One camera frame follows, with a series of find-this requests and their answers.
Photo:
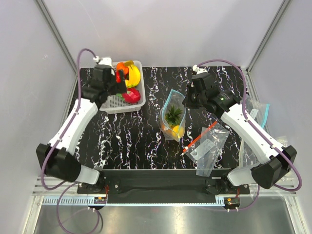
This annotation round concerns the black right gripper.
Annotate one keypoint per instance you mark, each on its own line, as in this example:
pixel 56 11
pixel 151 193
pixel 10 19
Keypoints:
pixel 190 88

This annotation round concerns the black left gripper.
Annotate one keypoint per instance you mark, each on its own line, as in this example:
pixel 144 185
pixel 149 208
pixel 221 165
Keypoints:
pixel 120 87

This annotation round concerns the white plastic fruit basket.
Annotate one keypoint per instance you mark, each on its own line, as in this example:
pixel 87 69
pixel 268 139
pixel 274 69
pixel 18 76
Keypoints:
pixel 115 104

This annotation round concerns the teal zipper clear bag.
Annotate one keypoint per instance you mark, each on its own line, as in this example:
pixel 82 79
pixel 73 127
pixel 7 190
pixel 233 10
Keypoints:
pixel 174 98

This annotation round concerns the toy pineapple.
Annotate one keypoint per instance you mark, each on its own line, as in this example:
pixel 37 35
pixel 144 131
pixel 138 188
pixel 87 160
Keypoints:
pixel 172 117

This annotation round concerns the yellow toy mango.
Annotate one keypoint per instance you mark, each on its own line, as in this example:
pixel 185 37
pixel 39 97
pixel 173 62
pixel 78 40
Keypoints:
pixel 177 132

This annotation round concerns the red toy apple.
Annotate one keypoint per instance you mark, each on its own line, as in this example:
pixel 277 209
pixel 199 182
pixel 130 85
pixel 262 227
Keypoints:
pixel 118 80

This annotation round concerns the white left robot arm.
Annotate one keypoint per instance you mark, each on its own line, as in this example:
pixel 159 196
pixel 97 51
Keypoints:
pixel 57 157

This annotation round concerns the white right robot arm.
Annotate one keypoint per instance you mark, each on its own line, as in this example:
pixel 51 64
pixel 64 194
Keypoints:
pixel 274 160

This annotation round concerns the red zipper clear bag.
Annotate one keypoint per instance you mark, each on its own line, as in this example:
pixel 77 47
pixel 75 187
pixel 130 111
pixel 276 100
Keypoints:
pixel 206 148

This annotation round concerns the toy dragon fruit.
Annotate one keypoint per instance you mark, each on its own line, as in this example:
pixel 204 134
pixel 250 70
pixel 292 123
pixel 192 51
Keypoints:
pixel 132 96

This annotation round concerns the yellow toy banana bunch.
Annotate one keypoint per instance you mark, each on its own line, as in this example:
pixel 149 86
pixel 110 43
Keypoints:
pixel 134 76

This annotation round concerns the orange toy tangerine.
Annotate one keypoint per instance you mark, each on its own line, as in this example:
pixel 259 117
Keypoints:
pixel 122 67

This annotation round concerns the black marble pattern mat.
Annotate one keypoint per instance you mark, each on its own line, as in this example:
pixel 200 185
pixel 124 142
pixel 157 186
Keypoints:
pixel 134 140

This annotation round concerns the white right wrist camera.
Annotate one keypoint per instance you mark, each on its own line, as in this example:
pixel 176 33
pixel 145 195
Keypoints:
pixel 198 70

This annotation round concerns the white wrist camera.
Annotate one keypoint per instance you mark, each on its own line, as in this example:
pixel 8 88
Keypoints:
pixel 103 61
pixel 198 70

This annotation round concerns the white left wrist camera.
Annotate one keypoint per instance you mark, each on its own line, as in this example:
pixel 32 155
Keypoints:
pixel 103 61

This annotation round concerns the left aluminium frame post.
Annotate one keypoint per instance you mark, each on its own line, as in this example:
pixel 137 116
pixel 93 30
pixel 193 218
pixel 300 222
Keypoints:
pixel 56 33

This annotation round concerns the aluminium frame post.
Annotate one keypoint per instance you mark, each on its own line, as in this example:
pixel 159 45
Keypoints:
pixel 56 33
pixel 273 25

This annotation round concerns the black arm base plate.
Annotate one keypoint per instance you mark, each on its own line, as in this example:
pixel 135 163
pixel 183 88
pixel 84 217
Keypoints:
pixel 162 186

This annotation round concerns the white slotted cable duct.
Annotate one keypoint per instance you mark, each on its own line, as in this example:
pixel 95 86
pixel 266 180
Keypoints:
pixel 95 201

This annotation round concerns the right aluminium frame post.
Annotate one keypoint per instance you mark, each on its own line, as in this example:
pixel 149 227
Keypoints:
pixel 273 25

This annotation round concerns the aluminium front rail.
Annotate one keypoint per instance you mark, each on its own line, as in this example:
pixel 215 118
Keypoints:
pixel 39 190

